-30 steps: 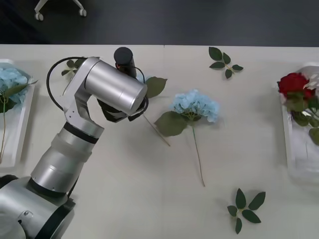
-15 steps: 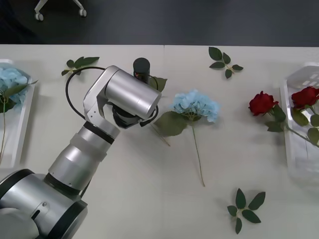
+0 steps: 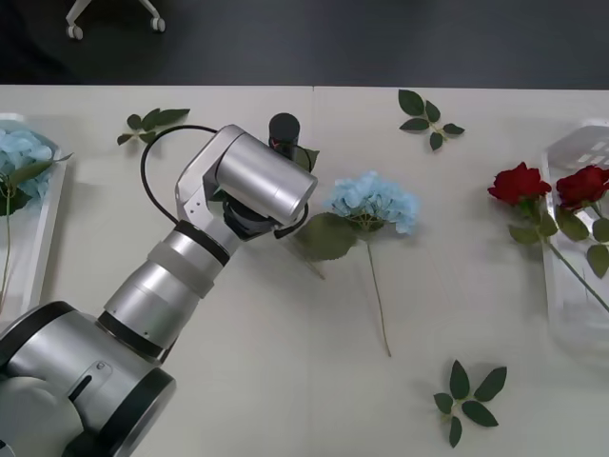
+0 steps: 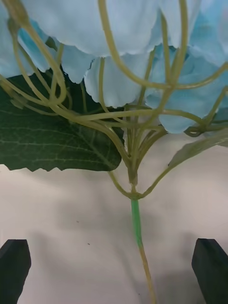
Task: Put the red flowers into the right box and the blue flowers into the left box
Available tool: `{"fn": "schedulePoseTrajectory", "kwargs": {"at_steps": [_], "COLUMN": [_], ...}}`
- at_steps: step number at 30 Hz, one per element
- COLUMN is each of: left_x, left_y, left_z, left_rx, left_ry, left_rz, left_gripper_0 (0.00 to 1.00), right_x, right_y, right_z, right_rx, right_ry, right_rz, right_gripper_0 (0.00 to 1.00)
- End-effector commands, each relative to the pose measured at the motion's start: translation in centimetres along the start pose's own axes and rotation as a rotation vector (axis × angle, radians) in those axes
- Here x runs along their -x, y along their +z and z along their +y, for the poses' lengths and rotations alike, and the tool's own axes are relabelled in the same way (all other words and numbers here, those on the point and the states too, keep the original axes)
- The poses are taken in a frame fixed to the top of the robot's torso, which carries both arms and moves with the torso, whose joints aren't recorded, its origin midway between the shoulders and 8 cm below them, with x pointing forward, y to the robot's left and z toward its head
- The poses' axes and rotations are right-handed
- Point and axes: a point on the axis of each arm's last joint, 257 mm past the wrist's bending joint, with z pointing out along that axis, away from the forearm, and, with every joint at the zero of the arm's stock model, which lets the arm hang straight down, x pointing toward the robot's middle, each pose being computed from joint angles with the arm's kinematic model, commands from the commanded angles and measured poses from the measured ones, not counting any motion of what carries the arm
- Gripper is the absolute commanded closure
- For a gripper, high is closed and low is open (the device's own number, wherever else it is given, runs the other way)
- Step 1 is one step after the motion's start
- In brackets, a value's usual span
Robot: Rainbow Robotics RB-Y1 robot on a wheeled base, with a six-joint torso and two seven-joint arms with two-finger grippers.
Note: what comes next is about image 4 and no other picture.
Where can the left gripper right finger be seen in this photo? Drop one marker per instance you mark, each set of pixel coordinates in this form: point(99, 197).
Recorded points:
point(211, 270)

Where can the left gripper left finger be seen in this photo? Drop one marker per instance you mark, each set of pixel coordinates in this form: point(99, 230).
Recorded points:
point(13, 268)

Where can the pale blue flower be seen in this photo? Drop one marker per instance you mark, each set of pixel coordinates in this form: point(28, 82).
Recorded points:
point(59, 142)

